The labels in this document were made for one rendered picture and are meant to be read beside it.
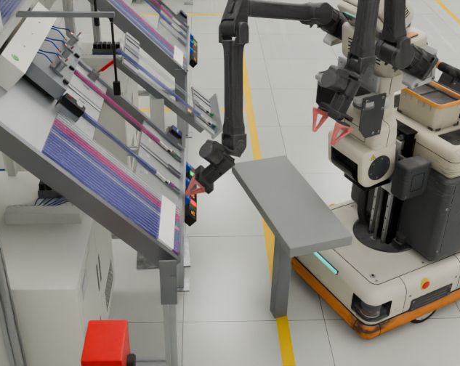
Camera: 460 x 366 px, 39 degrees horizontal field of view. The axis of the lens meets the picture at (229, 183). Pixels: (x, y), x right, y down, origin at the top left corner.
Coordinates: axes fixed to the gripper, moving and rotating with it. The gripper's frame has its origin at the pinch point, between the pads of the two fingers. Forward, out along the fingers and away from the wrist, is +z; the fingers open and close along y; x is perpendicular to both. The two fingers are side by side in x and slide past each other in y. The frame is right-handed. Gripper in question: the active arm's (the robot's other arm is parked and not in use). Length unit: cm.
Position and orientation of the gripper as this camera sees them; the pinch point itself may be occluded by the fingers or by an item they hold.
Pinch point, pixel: (187, 192)
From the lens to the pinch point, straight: 226.5
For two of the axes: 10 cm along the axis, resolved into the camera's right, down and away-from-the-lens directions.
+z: -7.3, 6.0, 3.2
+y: 0.4, 5.1, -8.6
